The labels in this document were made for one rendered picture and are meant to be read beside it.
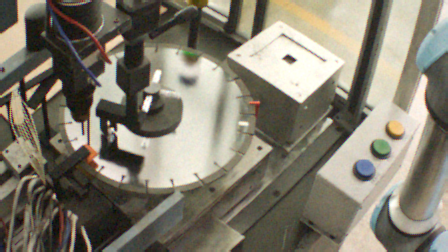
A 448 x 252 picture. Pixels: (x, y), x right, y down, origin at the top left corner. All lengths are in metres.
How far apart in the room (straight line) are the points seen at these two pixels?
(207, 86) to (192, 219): 0.24
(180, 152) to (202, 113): 0.09
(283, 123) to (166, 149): 0.32
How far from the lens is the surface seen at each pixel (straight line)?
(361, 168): 1.16
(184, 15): 0.89
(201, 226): 1.14
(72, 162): 1.01
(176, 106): 1.12
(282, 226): 1.24
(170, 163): 1.05
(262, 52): 1.34
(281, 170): 1.31
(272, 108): 1.31
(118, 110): 1.03
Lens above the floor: 1.76
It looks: 47 degrees down
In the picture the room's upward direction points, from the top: 9 degrees clockwise
